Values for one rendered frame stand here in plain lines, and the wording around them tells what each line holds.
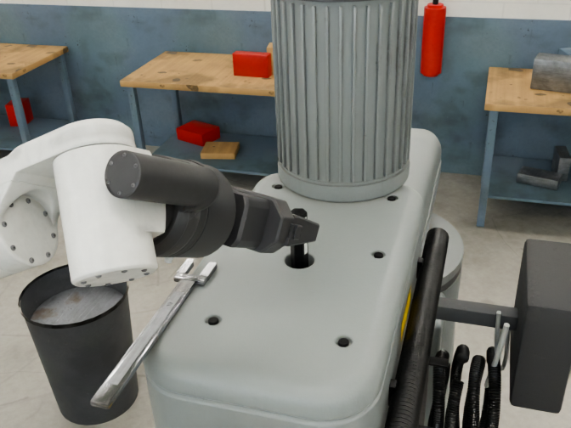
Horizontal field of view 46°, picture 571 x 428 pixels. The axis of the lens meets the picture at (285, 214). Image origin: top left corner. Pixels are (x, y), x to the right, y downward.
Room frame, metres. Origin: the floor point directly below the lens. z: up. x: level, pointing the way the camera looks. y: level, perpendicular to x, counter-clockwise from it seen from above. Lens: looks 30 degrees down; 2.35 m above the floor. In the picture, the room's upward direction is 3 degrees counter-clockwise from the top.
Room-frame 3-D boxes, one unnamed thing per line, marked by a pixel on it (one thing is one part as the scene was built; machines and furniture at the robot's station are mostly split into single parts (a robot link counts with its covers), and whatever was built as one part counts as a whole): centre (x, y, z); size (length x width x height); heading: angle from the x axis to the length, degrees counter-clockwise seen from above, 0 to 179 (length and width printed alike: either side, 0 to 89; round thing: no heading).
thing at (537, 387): (0.87, -0.43, 1.62); 0.20 x 0.09 x 0.21; 162
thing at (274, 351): (0.70, -0.02, 1.81); 0.47 x 0.26 x 0.16; 162
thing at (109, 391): (0.57, 0.14, 1.89); 0.24 x 0.04 x 0.01; 162
